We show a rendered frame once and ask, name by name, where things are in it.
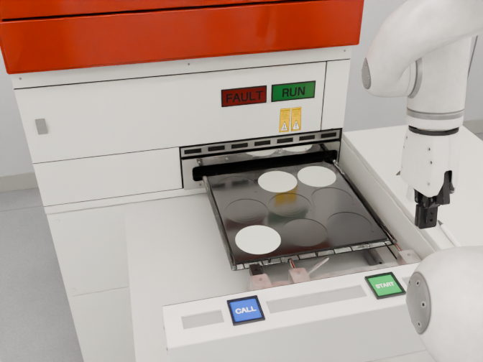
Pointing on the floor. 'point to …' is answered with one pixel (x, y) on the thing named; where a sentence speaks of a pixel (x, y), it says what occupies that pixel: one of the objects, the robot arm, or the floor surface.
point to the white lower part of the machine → (97, 279)
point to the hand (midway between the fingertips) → (425, 215)
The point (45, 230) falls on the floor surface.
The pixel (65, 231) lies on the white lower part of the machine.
